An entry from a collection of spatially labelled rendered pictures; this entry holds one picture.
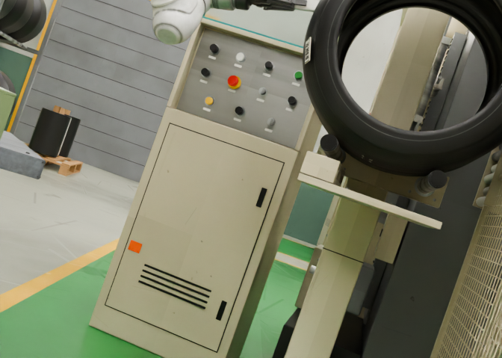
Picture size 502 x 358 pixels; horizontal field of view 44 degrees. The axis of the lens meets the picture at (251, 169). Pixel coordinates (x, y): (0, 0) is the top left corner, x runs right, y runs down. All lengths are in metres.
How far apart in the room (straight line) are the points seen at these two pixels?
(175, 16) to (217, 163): 0.84
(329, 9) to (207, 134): 0.91
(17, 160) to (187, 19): 0.64
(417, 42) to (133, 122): 9.02
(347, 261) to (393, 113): 0.47
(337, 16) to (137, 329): 1.43
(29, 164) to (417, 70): 1.21
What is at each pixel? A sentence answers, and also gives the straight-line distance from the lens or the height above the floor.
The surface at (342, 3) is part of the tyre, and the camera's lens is 1.63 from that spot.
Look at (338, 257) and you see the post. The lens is 1.93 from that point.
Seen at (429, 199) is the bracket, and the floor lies 0.87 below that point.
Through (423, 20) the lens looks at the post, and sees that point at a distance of 2.03.
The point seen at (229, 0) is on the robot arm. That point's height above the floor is 1.19.
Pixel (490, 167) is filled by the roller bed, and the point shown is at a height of 1.03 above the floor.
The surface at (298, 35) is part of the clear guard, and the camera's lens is 2.41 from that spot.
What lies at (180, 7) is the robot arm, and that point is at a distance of 1.66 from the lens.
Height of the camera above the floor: 0.76
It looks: 1 degrees up
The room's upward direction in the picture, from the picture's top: 20 degrees clockwise
